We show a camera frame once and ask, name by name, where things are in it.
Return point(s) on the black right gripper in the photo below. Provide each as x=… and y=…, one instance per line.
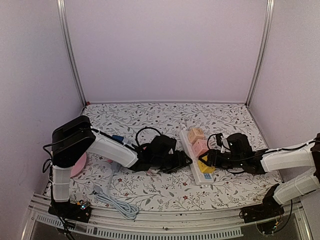
x=211, y=153

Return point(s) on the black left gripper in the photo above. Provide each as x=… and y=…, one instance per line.
x=180, y=162

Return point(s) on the yellow cube socket plug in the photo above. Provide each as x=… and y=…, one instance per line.
x=207, y=170

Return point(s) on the pink cube socket plug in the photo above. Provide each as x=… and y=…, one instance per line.
x=199, y=147

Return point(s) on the white power strip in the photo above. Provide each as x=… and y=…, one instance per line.
x=200, y=179

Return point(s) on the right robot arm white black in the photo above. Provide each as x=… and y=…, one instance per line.
x=264, y=161

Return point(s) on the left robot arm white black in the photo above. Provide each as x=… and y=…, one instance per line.
x=77, y=137

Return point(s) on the beige cube socket plug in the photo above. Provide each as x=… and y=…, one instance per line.
x=195, y=134

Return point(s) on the dark blue cube socket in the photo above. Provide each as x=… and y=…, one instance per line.
x=118, y=138

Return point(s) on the floral patterned table mat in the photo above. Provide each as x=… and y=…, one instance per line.
x=149, y=191

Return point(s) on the grey-blue power strip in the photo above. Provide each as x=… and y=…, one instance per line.
x=115, y=166

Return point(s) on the pink saucer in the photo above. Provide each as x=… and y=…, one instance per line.
x=79, y=165

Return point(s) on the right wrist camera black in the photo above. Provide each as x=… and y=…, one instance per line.
x=222, y=142

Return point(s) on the front aluminium rail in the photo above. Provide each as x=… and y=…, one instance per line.
x=213, y=224

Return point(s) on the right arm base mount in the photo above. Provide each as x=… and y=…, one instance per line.
x=269, y=208

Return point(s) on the right aluminium frame post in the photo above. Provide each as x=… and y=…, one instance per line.
x=268, y=18

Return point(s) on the aluminium frame post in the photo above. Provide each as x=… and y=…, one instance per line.
x=61, y=8
x=268, y=18

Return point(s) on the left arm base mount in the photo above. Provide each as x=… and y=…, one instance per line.
x=79, y=211

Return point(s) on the left aluminium frame post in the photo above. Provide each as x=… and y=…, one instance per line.
x=61, y=8

